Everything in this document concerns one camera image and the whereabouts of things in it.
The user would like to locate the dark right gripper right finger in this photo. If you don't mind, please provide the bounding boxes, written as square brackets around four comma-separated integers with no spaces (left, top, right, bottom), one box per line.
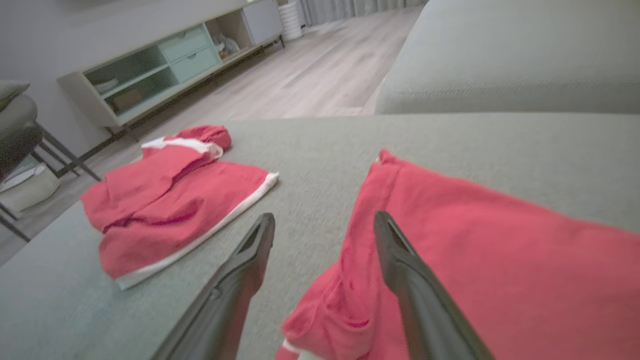
[373,210,495,360]

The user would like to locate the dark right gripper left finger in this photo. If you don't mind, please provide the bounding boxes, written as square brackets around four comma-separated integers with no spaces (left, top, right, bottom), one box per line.
[152,213,276,360]

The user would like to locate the red basketball jersey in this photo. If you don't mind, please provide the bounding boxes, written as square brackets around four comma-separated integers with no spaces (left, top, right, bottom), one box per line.
[274,148,640,360]

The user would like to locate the red basketball shorts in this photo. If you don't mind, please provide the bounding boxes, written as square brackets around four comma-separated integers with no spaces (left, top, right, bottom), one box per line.
[80,124,280,291]

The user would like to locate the white storage box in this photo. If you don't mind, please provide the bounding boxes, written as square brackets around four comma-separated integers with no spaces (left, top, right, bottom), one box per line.
[0,161,61,214]

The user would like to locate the brown box in cabinet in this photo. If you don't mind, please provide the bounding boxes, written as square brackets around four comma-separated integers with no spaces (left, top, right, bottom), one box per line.
[110,89,147,114]

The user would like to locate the low white media cabinet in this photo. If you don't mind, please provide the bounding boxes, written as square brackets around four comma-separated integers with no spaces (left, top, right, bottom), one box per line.
[57,0,287,143]

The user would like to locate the small white cabinet clutter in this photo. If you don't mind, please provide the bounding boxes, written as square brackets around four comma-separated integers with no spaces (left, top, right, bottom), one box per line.
[215,33,242,62]

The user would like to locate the dark chair with metal legs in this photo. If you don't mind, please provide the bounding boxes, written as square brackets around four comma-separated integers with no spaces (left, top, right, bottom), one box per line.
[0,94,102,244]

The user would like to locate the grey fabric sofa section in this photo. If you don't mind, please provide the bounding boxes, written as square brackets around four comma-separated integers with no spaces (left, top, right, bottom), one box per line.
[374,0,640,116]

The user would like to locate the white ribbed cylinder appliance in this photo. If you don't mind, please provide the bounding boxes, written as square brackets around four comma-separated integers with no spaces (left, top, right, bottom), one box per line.
[277,0,304,42]

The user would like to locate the grey chair cushion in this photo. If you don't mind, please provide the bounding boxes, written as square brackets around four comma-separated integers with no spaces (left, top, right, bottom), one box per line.
[0,80,32,113]

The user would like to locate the grey curtain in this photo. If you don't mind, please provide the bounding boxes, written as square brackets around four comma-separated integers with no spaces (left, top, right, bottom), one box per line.
[299,0,429,28]

